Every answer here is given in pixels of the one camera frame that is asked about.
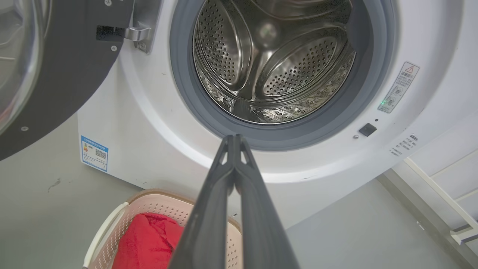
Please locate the white front-load washing machine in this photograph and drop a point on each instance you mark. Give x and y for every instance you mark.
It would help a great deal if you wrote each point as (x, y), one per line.
(149, 112)

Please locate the grey warning sticker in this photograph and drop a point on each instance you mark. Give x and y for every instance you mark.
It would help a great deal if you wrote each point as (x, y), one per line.
(399, 87)

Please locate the silver metal door hinge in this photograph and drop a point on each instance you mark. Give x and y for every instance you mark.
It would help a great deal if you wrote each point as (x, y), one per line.
(143, 26)

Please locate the cream perforated laundry basket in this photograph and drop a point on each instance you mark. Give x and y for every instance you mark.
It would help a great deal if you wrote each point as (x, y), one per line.
(164, 203)

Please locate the red cloth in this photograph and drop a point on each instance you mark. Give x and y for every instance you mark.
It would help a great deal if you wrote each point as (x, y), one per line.
(149, 243)

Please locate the grey rubber door gasket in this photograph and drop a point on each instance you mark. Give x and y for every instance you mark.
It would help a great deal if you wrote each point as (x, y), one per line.
(283, 136)

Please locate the blue energy label sticker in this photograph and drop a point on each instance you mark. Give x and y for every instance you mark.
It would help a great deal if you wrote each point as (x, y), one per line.
(94, 153)

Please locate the black round washer door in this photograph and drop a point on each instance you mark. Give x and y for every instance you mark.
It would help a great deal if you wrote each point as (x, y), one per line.
(67, 74)

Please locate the stainless steel washing machine drum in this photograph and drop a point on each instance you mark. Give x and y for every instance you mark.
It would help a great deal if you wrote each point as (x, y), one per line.
(276, 71)

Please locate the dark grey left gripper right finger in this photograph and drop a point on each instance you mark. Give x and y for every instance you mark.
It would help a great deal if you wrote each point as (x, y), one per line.
(261, 231)

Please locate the small printed text label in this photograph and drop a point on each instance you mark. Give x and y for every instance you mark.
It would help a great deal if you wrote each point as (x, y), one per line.
(404, 145)

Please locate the black door latch slot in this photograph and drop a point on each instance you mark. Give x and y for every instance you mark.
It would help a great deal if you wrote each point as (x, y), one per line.
(368, 129)

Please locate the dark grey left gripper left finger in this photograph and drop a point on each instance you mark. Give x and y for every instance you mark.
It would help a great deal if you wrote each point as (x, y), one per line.
(209, 224)

